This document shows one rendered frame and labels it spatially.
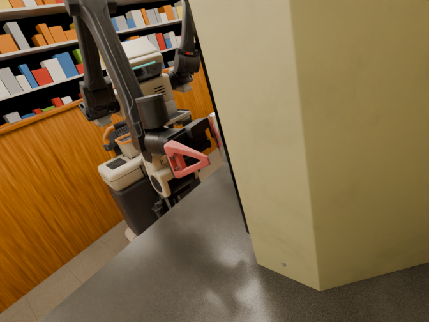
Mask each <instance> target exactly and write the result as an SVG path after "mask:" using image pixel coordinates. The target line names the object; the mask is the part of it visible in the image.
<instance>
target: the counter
mask: <svg viewBox="0 0 429 322"><path fill-rule="evenodd" d="M39 322H429V263H424V264H420V265H417V266H413V267H410V268H405V269H403V270H398V271H395V272H391V273H387V274H384V275H379V276H376V277H372V278H369V279H365V280H360V281H357V282H353V283H350V284H346V285H342V286H338V287H334V288H331V289H327V290H323V291H318V290H316V289H314V288H312V287H309V286H306V285H304V284H302V283H300V282H298V281H296V280H293V279H291V278H288V277H286V276H284V275H282V274H280V273H277V272H275V271H272V270H270V269H268V268H266V267H264V266H261V265H259V264H257V260H256V257H255V253H254V249H253V245H252V241H251V238H250V235H249V234H248V233H247V232H246V228H245V223H244V221H243V216H242V214H241V209H240V206H239V202H238V199H237V195H236V190H235V188H234V183H233V180H232V176H231V173H230V169H229V164H228V162H225V163H224V164H223V165H222V166H220V167H219V168H218V169H217V170H216V171H215V172H214V173H212V174H211V175H210V176H209V177H207V178H206V179H205V180H204V181H203V182H202V183H201V184H199V185H198V186H197V187H196V188H194V189H193V190H192V191H191V192H190V193H189V194H188V195H186V196H185V197H184V198H183V199H182V200H180V201H179V202H178V203H177V204H176V205H175V206H173V207H172V208H171V209H170V210H169V211H168V212H167V213H166V214H164V215H163V216H162V217H160V218H159V219H158V220H157V221H156V222H155V223H154V224H153V225H151V226H150V227H149V228H148V229H146V230H145V231H144V232H143V233H142V234H141V235H140V236H138V237H137V238H136V239H135V240H133V241H132V242H131V243H130V244H129V245H128V246H127V247H125V248H124V249H123V250H122V251H121V252H120V253H119V254H117V255H116V256H115V257H114V258H112V259H111V260H110V261H109V262H108V263H107V264H106V265H104V266H103V267H102V268H101V269H99V270H98V271H97V272H96V273H95V274H94V275H93V276H92V277H90V278H89V279H88V280H86V281H85V283H83V284H82V285H81V286H80V287H78V288H77V289H76V290H75V291H74V292H73V293H72V294H71V295H69V296H68V297H67V298H65V299H64V300H63V301H62V302H61V303H60V304H59V305H58V306H56V307H55V308H54V309H53V310H51V311H50V312H49V313H48V314H47V315H46V316H45V317H43V318H42V319H41V320H40V321H39Z"/></svg>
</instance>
